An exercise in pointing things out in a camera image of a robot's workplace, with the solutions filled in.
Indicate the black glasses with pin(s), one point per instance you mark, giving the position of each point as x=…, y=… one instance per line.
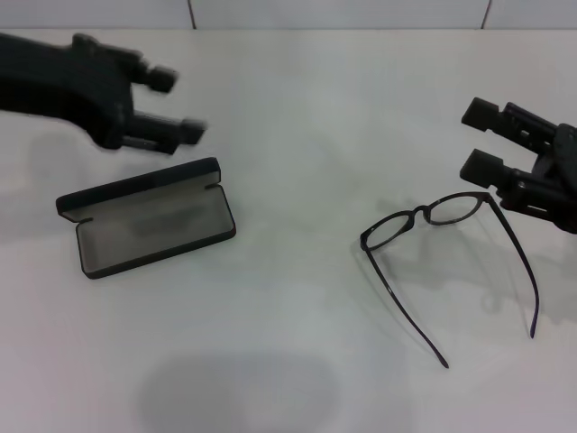
x=421, y=211

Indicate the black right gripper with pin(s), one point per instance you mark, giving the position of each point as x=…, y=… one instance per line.
x=561, y=180

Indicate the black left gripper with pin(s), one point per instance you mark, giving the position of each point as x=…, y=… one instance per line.
x=67, y=85

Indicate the black glasses case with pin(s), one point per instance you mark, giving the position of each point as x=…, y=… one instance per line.
x=153, y=225

